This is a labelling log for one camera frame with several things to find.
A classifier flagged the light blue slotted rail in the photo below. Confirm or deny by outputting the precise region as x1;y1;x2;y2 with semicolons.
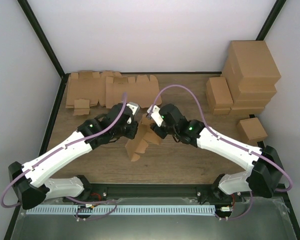
26;205;216;216

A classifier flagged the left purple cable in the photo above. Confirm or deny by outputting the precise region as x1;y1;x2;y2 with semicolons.
0;91;128;223

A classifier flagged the flat cardboard blank left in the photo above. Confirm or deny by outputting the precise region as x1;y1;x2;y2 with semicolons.
65;70;121;116

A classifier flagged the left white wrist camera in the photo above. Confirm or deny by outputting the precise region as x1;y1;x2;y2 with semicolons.
126;102;140;117

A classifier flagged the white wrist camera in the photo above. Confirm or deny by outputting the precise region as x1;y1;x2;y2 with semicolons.
146;104;164;127
126;102;140;117

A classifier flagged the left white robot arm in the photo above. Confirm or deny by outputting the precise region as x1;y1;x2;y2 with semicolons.
8;102;140;210

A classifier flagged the large top folded box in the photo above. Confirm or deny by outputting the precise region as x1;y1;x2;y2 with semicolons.
228;40;281;86

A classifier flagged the flat cardboard blank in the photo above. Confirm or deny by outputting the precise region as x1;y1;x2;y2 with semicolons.
65;70;121;116
105;75;162;109

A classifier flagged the small folded box left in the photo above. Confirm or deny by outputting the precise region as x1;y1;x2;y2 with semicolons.
206;77;233;109

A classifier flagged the lone small folded box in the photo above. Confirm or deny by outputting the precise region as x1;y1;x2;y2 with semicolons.
236;117;268;145

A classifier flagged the black aluminium frame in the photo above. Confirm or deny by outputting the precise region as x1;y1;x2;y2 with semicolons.
18;0;300;240

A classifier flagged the cardboard box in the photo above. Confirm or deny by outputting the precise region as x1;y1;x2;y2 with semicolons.
125;114;162;162

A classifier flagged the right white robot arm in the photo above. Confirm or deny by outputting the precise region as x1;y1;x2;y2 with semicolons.
147;103;283;202

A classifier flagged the flat cardboard blank middle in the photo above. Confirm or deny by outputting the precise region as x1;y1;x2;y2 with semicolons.
105;75;162;109

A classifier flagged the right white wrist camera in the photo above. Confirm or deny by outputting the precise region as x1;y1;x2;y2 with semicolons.
146;104;164;127

